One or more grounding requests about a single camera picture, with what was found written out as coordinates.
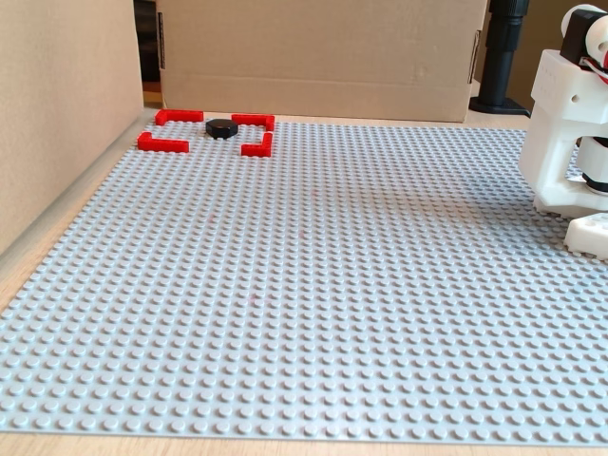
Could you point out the red L-shaped Lego corner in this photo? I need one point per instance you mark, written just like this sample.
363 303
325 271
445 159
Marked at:
164 145
254 119
183 115
255 150

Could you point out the tall cardboard side panel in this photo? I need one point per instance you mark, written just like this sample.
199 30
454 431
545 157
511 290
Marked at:
62 104

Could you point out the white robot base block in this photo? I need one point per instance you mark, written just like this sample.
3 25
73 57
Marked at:
589 235

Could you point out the black stand pole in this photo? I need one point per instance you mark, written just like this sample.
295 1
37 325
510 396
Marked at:
501 57

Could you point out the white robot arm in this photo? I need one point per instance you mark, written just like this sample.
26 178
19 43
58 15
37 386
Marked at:
551 119

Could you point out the grey Lego baseplate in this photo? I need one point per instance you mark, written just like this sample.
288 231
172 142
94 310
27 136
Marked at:
332 285

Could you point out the black octagonal Lego piece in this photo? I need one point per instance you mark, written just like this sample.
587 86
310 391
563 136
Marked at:
221 129

